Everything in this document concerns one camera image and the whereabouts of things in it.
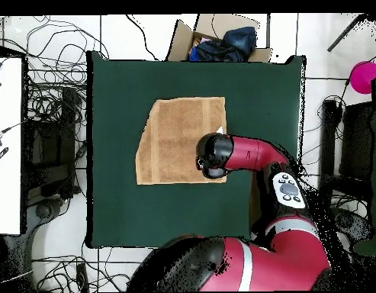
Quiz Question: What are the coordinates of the pink ball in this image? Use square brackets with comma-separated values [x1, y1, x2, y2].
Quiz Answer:
[349, 60, 376, 95]

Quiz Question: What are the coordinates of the white side table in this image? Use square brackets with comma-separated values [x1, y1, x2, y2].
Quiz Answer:
[0, 56, 24, 236]

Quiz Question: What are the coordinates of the black power strip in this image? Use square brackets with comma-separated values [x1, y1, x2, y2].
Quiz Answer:
[76, 262, 90, 292]

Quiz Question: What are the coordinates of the blue clothes pile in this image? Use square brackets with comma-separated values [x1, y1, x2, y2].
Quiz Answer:
[188, 26, 258, 63]

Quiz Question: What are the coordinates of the dark green table cloth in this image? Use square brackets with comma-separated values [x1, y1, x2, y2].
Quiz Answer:
[85, 50, 307, 254]

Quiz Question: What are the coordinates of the black rod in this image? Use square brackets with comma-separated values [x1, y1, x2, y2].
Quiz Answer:
[326, 13, 368, 53]

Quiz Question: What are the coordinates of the round dark stand base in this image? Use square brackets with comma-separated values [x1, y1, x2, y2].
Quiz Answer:
[332, 208, 374, 245]

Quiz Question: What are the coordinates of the black cable tangle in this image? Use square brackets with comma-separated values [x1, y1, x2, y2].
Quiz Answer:
[31, 243, 137, 292]
[24, 14, 111, 123]

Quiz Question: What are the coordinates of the open cardboard box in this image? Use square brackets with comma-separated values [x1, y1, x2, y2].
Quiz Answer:
[165, 13, 273, 64]

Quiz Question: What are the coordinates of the black equipment rack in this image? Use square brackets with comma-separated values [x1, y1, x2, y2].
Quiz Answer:
[25, 86, 82, 199]

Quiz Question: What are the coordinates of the tan terry towel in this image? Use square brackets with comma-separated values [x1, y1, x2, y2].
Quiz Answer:
[134, 96, 228, 186]

